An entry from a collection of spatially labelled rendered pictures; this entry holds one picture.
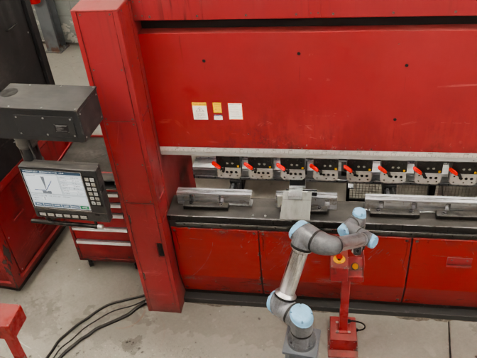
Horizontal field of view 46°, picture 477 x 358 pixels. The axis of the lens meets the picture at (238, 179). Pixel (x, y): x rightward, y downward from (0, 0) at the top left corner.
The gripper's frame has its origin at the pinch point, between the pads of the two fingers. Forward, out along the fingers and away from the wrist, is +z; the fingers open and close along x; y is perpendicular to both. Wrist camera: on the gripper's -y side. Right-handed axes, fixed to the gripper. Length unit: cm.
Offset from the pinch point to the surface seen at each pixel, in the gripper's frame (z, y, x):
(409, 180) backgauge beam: -3, 62, -37
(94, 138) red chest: -6, 104, 192
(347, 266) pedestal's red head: 5.5, -4.0, 5.1
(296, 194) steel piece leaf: -13, 37, 36
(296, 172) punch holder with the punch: -31, 39, 36
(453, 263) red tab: 29, 19, -63
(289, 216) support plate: -14.8, 16.4, 39.9
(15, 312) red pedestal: -1, -50, 194
